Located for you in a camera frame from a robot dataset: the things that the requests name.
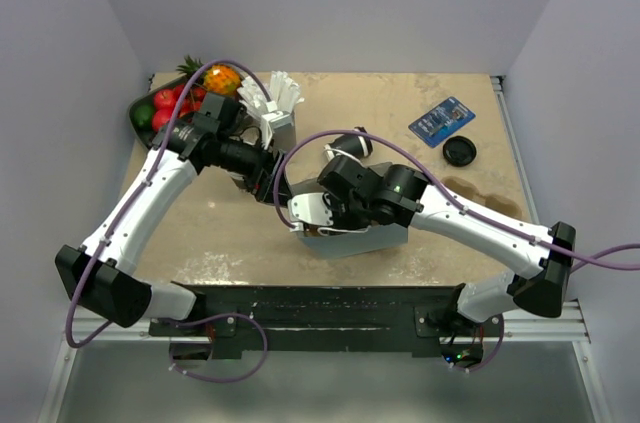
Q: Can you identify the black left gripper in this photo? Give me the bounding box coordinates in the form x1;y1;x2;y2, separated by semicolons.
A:
216;135;294;208

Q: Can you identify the light blue paper bag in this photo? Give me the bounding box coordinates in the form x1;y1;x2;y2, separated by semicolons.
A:
287;160;409;260

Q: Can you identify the white paper coffee cup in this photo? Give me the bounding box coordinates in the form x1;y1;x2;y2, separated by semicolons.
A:
324;126;373;161

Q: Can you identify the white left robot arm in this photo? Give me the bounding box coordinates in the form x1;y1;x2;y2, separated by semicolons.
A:
55;96;290;335

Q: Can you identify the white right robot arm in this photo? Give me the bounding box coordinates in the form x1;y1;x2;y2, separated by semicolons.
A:
317;156;576;336

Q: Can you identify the pineapple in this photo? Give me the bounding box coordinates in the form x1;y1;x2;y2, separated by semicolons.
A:
176;55;242;99

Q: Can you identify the red apple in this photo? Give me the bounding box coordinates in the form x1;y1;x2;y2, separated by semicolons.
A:
153;88;177;111
151;108;173;133

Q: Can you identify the cardboard cup carrier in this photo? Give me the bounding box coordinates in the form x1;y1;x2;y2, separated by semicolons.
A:
442;176;523;219

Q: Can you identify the blue card package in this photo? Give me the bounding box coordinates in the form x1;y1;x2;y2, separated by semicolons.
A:
408;96;476;148

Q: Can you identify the green lime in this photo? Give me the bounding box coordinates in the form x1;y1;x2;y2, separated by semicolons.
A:
133;105;155;131

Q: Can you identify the grey fruit tray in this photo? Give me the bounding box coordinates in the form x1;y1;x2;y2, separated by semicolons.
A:
127;73;187;148

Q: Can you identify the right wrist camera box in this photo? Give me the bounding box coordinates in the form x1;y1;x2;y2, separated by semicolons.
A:
287;192;333;231

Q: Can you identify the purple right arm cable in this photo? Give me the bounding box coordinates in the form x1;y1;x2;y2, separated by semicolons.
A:
272;130;640;373

